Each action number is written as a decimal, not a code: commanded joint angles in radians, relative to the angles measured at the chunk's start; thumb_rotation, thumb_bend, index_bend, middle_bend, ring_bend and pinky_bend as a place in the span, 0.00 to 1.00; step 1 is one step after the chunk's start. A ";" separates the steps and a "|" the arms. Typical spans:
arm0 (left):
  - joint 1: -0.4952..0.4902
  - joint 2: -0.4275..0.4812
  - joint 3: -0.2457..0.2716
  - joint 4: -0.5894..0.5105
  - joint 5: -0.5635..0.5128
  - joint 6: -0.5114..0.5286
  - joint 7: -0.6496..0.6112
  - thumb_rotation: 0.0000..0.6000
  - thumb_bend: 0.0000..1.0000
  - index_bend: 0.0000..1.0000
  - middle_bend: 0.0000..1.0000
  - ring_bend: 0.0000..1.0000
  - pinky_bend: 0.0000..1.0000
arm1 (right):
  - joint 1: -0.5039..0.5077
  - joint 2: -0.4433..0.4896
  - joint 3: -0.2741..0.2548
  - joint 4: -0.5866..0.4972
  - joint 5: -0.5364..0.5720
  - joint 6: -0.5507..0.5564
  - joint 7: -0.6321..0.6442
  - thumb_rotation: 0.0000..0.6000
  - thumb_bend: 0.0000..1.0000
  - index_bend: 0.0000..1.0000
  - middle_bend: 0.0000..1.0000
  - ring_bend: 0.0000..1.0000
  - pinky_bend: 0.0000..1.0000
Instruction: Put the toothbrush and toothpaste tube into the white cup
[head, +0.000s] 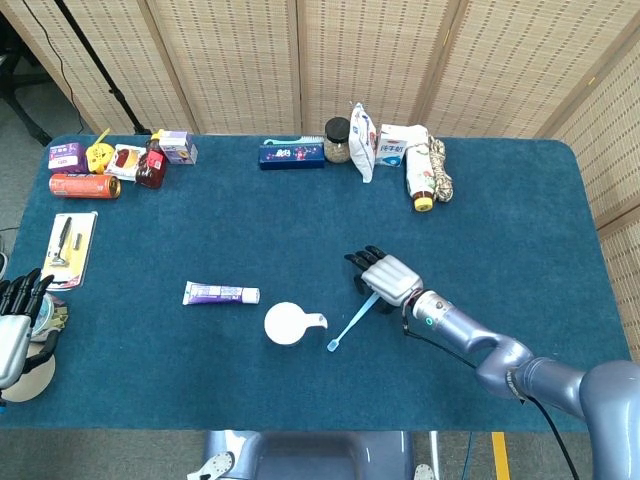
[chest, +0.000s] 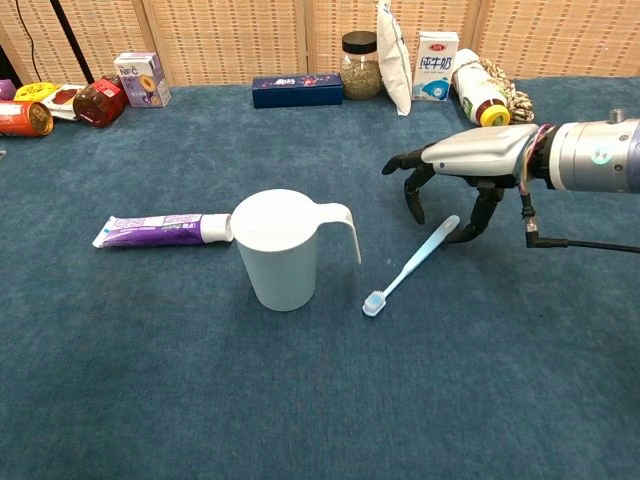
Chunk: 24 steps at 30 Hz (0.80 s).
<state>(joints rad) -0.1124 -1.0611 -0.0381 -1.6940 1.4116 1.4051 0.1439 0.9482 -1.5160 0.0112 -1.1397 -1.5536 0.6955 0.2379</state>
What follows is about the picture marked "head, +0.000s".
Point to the orange drink can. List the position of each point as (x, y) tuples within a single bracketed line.
[(82, 186)]

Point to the white blue milk carton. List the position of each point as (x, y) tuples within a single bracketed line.
[(391, 147)]

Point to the teal brush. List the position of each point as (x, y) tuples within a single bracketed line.
[(285, 140)]

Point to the glass jar black lid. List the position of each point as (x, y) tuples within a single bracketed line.
[(337, 145)]

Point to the clear tub of clips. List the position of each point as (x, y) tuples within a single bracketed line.
[(50, 315)]

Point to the navy blue rectangular box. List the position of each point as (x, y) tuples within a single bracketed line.
[(292, 156)]

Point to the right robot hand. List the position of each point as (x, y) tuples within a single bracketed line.
[(392, 280)]

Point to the razor blister pack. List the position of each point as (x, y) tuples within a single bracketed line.
[(70, 250)]

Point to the white snack bag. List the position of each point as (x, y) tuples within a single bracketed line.
[(362, 145)]

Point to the black tripod stand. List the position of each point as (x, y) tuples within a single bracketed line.
[(100, 70)]

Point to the blue table cloth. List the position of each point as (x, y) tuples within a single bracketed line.
[(250, 240)]

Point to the purple NFC juice carton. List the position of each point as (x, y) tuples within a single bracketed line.
[(179, 147)]

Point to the yellow round container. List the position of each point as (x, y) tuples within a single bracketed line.
[(96, 156)]

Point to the small purple box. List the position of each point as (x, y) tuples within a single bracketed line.
[(65, 157)]

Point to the white packet red fruit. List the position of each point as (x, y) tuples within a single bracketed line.
[(125, 160)]

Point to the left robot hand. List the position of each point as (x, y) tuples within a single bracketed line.
[(12, 335)]

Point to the dark red juice bottle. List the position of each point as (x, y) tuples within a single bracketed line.
[(151, 170)]

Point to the cream egg-shaped object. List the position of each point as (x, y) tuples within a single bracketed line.
[(37, 382)]

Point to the purple white toothpaste tube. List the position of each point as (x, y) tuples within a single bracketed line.
[(215, 293)]

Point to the blue-grey robot torso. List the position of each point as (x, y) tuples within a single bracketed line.
[(325, 457)]

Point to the white bottle yellow cap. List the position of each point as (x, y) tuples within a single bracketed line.
[(419, 170)]

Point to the light blue toothbrush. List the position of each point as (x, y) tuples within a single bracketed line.
[(350, 325)]

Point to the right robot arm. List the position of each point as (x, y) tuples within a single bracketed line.
[(505, 357)]

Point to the bamboo folding screen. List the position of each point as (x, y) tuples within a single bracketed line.
[(240, 60)]

